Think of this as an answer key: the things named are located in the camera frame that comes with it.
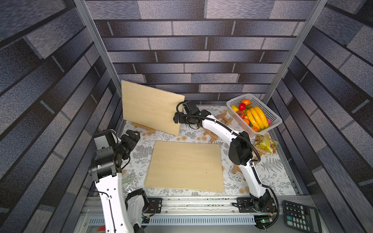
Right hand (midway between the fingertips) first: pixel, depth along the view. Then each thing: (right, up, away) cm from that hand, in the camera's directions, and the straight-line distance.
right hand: (178, 118), depth 94 cm
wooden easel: (-29, -6, +9) cm, 31 cm away
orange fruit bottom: (+54, -8, +6) cm, 55 cm away
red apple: (+48, +8, +13) cm, 50 cm away
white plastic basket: (+70, -1, +9) cm, 71 cm away
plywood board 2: (+5, -30, -4) cm, 31 cm away
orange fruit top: (+52, +13, +16) cm, 56 cm away
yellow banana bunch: (+57, 0, +7) cm, 57 cm away
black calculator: (+63, -49, -25) cm, 83 cm away
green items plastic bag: (-27, -37, -14) cm, 48 cm away
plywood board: (-19, +7, -1) cm, 20 cm away
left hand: (-18, -9, -26) cm, 33 cm away
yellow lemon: (+43, +7, +15) cm, 46 cm away
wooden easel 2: (+36, -3, +16) cm, 40 cm away
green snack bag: (+57, -16, -2) cm, 60 cm away
